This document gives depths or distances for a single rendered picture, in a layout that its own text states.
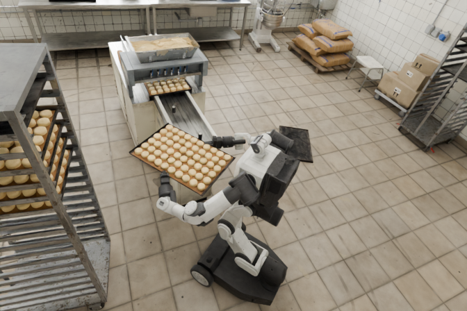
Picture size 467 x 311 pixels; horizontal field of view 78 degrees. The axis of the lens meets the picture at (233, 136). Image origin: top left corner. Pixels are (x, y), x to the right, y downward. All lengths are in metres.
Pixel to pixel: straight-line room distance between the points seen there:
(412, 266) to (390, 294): 0.41
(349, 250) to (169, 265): 1.65
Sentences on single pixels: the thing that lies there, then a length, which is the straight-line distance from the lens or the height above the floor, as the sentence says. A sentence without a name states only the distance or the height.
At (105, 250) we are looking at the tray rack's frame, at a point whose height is 0.15.
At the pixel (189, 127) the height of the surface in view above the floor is 0.84.
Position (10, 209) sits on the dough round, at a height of 1.23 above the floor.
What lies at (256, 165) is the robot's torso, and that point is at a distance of 1.53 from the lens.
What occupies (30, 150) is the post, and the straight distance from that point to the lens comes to 1.24.
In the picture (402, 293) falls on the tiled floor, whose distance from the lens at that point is 3.14.
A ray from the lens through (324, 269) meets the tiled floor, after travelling 2.89.
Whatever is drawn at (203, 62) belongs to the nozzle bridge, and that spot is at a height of 1.17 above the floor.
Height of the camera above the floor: 2.44
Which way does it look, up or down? 42 degrees down
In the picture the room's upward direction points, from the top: 9 degrees clockwise
